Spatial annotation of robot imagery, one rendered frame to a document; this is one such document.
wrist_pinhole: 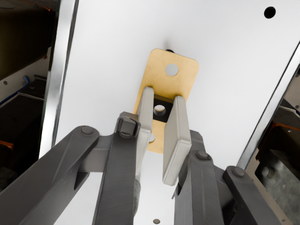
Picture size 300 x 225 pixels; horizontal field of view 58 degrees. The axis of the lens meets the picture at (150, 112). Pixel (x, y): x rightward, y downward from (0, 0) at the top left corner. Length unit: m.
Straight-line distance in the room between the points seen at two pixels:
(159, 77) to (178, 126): 0.06
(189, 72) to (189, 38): 0.05
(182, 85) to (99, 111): 0.10
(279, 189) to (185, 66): 0.17
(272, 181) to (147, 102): 0.19
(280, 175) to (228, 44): 0.14
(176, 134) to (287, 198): 0.17
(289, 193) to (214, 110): 0.11
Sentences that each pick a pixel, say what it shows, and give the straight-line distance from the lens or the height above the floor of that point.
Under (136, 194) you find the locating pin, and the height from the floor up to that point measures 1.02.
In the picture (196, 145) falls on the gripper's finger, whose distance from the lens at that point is 0.16.
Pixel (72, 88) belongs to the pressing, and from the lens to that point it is 0.27.
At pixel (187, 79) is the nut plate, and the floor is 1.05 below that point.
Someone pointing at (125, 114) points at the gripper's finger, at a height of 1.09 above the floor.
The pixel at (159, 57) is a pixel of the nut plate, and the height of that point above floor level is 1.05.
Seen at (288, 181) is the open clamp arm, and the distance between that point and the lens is 0.30.
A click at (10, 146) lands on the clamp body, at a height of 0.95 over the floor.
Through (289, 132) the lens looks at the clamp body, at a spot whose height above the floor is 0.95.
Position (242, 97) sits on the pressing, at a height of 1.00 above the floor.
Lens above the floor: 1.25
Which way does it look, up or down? 66 degrees down
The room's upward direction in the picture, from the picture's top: 174 degrees counter-clockwise
